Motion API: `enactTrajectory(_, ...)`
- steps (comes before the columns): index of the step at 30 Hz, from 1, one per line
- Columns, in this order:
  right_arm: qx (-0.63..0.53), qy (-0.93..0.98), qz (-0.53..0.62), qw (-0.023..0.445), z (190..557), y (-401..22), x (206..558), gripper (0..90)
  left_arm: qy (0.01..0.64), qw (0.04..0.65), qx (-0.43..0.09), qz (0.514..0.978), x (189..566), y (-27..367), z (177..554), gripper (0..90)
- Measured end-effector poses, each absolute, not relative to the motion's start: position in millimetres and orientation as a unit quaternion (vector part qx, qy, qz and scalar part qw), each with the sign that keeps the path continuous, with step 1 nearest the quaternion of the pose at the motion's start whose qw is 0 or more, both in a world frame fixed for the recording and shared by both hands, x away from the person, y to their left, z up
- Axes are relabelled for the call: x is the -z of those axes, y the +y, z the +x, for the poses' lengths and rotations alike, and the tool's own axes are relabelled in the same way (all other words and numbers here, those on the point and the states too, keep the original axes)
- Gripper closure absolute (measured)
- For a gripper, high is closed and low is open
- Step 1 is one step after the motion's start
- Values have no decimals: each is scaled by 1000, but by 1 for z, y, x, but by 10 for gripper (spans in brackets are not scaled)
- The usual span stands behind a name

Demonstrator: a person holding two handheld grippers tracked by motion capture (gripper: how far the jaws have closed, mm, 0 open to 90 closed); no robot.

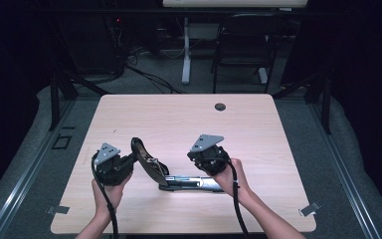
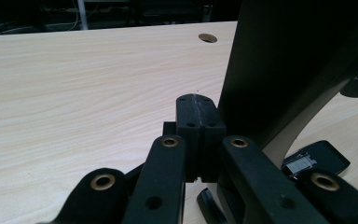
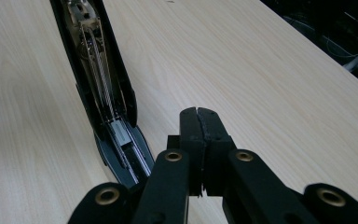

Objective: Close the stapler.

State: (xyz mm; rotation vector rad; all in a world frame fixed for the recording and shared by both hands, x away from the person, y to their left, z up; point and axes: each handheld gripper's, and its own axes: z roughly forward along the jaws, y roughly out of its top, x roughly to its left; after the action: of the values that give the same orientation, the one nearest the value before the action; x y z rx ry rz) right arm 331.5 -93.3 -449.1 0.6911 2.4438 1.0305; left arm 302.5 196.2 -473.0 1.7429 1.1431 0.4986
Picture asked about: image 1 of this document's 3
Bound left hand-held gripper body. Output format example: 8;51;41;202
92;142;135;187

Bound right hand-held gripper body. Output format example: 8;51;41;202
187;133;232;177

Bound black stapler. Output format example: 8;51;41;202
130;136;226;194

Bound person's left hand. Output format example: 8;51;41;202
92;172;133;217

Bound person's right hand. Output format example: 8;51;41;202
209;158;252;202

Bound grey tape strip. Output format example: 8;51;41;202
46;205;71;216
298;200;322;218

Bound black metal stand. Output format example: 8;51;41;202
48;71;110;132
272;71;332;135

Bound white desk leg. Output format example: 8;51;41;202
181;16;192;86
258;68;269;85

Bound black chair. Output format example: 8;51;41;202
211;13;287;95

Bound dark computer tower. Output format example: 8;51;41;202
63;16;124;76

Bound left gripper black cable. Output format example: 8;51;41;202
91;155;120;239

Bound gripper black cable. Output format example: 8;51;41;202
91;155;120;239
197;156;251;239

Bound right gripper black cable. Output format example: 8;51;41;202
197;156;251;239

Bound black floor cables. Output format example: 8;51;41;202
125;64;187;95

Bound aluminium floor rail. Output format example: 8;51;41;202
0;99;78;239
307;103;382;239

